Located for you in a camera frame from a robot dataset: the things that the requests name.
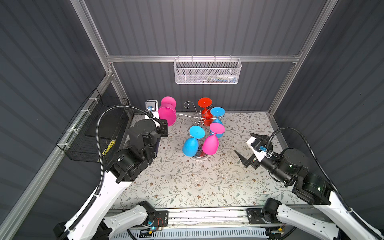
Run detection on pink wine glass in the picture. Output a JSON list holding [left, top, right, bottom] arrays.
[[159, 96, 177, 126], [202, 123, 225, 155]]

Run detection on blue wine glass back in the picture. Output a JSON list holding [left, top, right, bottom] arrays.
[[210, 107, 225, 125]]

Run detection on blue wine glass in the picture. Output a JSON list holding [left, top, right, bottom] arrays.
[[183, 126, 205, 157], [210, 107, 225, 125]]

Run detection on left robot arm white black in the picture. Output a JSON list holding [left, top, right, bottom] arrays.
[[54, 119, 168, 240]]

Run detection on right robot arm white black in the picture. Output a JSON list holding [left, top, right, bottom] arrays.
[[238, 133, 384, 240]]

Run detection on blue wine glass front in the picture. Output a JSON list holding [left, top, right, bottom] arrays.
[[183, 126, 205, 157]]

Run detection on pink wine glass front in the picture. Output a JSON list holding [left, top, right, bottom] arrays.
[[202, 123, 225, 155]]

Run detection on chrome wine glass rack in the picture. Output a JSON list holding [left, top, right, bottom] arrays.
[[177, 101, 213, 159]]

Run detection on red wine glass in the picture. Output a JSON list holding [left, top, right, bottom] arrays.
[[198, 97, 214, 127]]

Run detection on yellow black object in basket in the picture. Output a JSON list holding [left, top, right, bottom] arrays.
[[102, 140, 116, 156]]

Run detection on items in white basket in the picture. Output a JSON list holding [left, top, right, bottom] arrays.
[[198, 75, 238, 84]]

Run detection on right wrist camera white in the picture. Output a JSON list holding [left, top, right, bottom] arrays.
[[247, 137, 273, 159]]

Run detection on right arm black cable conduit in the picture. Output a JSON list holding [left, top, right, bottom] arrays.
[[265, 127, 383, 240]]

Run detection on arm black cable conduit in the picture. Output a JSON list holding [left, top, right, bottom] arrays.
[[265, 127, 383, 240], [56, 104, 163, 240]]

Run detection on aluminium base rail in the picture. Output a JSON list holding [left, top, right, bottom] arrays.
[[104, 206, 319, 230]]

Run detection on white mesh wall basket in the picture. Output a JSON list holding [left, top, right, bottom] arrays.
[[173, 58, 242, 85]]

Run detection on black wire wall basket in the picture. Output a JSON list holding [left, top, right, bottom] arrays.
[[57, 90, 133, 163]]

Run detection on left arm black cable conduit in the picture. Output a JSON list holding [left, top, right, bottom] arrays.
[[56, 104, 163, 240]]

